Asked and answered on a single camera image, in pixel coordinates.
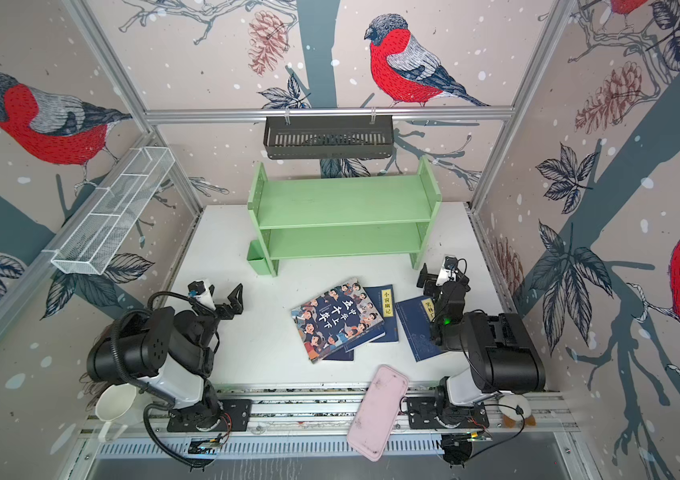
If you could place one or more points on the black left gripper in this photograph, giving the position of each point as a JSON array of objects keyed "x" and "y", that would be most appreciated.
[{"x": 220, "y": 306}]

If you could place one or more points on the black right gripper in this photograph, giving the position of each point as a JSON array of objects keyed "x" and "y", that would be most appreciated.
[{"x": 436, "y": 287}]

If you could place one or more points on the colourful illustrated thick book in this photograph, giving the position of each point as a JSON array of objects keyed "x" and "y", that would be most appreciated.
[{"x": 337, "y": 320}]

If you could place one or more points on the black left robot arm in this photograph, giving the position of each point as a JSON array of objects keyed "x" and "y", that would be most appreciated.
[{"x": 167, "y": 350}]

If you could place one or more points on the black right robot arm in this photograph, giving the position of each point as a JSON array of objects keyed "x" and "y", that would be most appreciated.
[{"x": 500, "y": 354}]

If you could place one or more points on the blue book under stack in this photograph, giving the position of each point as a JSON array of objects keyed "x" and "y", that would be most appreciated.
[{"x": 386, "y": 331}]

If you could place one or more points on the blue book right side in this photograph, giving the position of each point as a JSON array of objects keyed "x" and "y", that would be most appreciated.
[{"x": 416, "y": 315}]

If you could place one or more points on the small green pen box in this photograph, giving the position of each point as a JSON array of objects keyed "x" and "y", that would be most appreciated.
[{"x": 258, "y": 260}]

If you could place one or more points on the dark blue bottom book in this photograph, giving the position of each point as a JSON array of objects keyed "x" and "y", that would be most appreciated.
[{"x": 338, "y": 354}]

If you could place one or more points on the green wooden shelf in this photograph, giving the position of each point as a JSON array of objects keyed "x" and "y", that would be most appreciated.
[{"x": 345, "y": 217}]

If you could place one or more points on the pink plastic tray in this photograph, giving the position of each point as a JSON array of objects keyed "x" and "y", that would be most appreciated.
[{"x": 376, "y": 416}]

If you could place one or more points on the small plush toy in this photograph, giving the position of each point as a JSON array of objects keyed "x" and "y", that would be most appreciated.
[{"x": 517, "y": 411}]

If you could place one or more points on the white mug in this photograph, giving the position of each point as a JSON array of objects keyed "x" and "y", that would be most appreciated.
[{"x": 117, "y": 409}]

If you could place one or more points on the black hanging basket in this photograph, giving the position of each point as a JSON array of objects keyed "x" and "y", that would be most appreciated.
[{"x": 329, "y": 137}]

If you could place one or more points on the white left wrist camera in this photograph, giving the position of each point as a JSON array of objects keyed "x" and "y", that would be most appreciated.
[{"x": 202, "y": 294}]

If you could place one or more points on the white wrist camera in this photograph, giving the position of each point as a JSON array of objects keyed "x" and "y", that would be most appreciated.
[
  {"x": 449, "y": 272},
  {"x": 202, "y": 294}
]

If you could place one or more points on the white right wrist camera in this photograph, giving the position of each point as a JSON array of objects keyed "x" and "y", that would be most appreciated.
[{"x": 449, "y": 272}]

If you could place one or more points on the white wire mesh basket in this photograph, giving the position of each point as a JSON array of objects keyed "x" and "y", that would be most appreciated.
[{"x": 98, "y": 237}]

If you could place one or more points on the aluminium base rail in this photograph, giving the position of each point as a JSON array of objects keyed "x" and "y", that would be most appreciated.
[{"x": 280, "y": 424}]

